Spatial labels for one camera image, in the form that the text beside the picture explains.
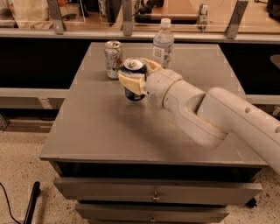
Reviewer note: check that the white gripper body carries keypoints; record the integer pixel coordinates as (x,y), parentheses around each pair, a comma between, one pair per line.
(161,87)

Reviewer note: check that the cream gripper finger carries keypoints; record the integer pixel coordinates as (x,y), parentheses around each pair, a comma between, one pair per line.
(134,82)
(151,66)

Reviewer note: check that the blue pepsi can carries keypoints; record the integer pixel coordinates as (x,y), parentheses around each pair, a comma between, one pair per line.
(135,68)

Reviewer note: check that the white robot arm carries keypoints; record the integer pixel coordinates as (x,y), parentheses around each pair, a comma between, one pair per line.
(206,117)

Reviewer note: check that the silver green 7up can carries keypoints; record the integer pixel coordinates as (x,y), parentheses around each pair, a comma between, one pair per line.
(113,52)

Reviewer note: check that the clear plastic water bottle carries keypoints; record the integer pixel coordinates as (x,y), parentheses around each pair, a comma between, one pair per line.
(163,44)

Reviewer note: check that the grey drawer cabinet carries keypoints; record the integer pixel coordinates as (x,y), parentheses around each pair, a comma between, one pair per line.
(100,134)

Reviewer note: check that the grey upper drawer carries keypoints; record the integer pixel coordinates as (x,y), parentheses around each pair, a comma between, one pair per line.
(157,191)

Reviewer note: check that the grey drawer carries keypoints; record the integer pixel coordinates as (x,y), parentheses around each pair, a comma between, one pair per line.
(157,191)
(150,214)

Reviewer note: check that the grey lower drawer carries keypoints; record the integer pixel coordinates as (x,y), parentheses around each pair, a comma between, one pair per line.
(150,214)

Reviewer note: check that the black pole on floor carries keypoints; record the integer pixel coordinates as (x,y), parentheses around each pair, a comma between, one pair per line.
(35,192)

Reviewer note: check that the grey metal rail bracket middle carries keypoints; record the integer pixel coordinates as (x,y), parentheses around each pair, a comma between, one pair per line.
(127,25)

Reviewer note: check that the grey metal rail bracket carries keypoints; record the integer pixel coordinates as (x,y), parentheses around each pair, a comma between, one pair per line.
(55,14)
(236,18)
(127,25)

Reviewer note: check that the grey metal rail bracket right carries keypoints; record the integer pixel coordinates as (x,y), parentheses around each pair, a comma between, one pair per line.
(236,18)

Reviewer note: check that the grey metal rail bracket left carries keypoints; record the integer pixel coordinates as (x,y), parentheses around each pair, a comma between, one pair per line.
(55,14)

